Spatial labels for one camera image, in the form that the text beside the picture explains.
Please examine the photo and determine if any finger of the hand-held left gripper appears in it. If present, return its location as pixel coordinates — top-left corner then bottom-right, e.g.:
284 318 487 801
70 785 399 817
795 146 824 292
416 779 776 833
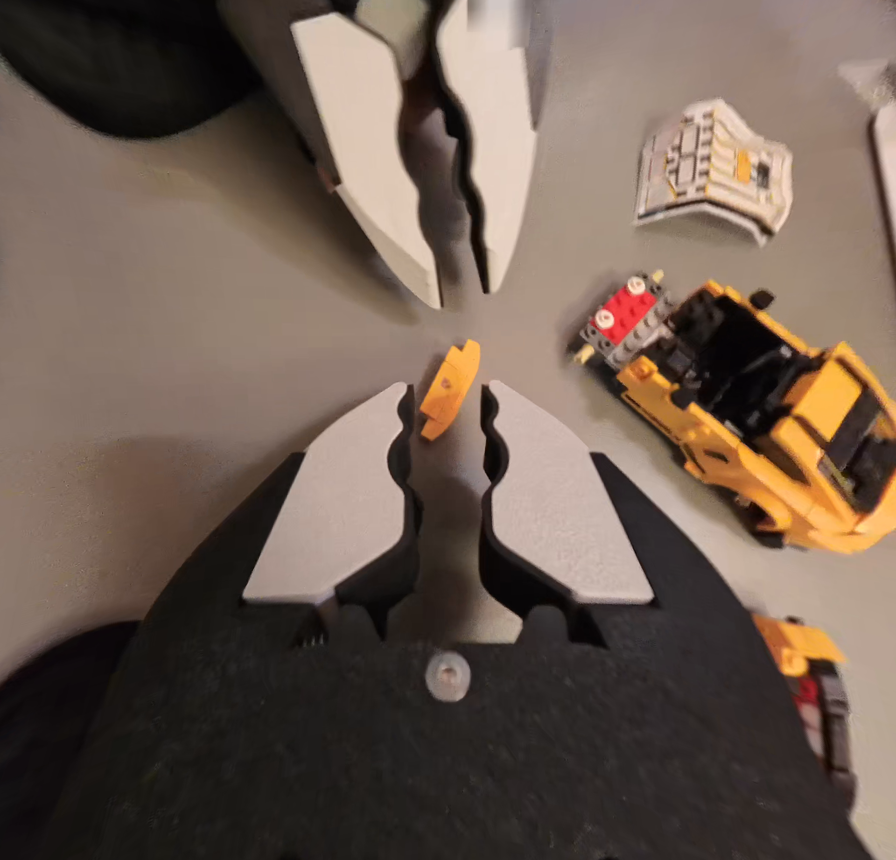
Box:
434 0 540 295
289 12 445 311

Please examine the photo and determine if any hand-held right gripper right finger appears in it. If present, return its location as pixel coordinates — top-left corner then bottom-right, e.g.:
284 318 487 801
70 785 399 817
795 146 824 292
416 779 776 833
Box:
480 380 656 608

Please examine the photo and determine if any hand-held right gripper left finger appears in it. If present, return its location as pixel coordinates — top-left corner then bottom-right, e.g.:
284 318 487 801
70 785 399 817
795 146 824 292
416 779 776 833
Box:
241 382 425 612

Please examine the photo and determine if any orange curved lego piece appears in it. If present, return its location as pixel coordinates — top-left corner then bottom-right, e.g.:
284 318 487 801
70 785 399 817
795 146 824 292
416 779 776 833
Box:
419 338 483 443

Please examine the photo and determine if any black red yellow lego assembly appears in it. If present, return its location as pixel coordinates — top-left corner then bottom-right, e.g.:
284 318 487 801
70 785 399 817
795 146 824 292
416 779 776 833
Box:
752 611 858 805

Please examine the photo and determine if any person's left forearm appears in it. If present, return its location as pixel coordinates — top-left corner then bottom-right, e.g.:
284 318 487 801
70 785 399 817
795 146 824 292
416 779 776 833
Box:
0 0 261 139

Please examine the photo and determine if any yellow lego car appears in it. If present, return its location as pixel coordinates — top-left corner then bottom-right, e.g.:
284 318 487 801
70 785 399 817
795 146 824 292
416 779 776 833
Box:
570 268 896 556

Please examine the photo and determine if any lego sticker sheet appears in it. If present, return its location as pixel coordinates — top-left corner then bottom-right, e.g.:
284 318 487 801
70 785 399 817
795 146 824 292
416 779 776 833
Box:
633 97 795 248

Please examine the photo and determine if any white rounded board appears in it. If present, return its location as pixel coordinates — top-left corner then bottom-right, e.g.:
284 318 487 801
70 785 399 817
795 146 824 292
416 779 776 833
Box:
868 100 896 245

